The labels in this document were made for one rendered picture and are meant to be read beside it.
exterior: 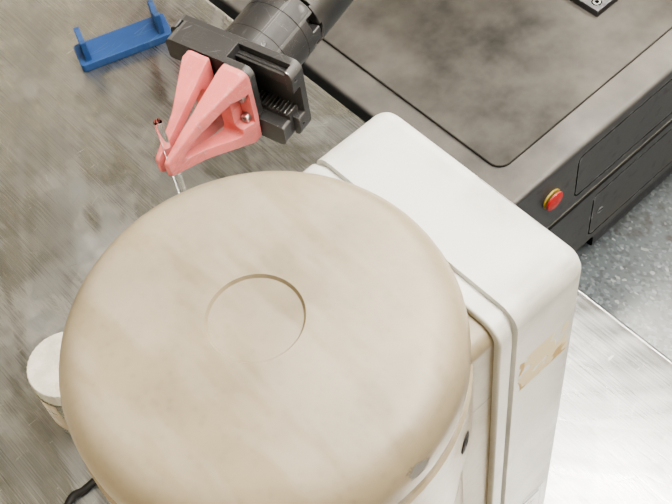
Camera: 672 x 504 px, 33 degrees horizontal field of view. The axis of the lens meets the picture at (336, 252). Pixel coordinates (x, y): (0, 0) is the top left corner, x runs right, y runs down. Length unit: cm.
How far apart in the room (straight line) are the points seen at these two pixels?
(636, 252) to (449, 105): 47
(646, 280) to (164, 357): 166
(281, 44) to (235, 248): 52
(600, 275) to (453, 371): 164
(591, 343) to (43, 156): 55
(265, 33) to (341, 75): 88
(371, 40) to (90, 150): 68
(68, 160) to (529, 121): 71
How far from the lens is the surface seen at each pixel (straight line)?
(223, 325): 27
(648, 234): 195
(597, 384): 96
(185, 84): 78
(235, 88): 76
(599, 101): 164
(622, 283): 189
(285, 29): 80
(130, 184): 110
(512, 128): 160
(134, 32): 122
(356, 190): 29
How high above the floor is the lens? 160
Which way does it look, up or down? 56 degrees down
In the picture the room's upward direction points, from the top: 10 degrees counter-clockwise
